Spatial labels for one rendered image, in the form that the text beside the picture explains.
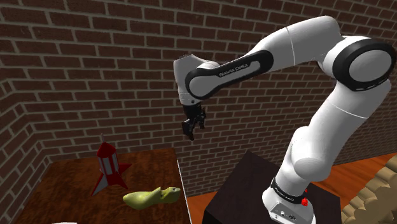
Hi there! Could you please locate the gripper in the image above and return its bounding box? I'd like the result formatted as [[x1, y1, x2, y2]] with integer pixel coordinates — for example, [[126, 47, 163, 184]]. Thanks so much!
[[181, 102, 207, 142]]

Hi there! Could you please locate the dark robot stand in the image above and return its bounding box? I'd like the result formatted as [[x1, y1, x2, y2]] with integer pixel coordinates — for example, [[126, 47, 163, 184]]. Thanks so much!
[[202, 150, 342, 224]]

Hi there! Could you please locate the yellow-green shoe-shaped figure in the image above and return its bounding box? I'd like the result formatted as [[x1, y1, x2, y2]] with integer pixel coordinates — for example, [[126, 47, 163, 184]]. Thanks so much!
[[122, 186, 181, 211]]

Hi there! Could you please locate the red and white toy rocket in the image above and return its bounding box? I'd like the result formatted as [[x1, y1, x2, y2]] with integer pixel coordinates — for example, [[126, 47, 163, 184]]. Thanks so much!
[[90, 134, 133, 197]]

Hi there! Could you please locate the brown wooden table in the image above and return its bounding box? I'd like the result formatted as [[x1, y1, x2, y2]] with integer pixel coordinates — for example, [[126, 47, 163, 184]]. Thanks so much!
[[13, 147, 192, 224]]

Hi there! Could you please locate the tan wavy-edged object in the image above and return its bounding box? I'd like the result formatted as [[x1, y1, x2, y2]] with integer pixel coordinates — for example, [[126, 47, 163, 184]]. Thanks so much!
[[341, 154, 397, 224]]

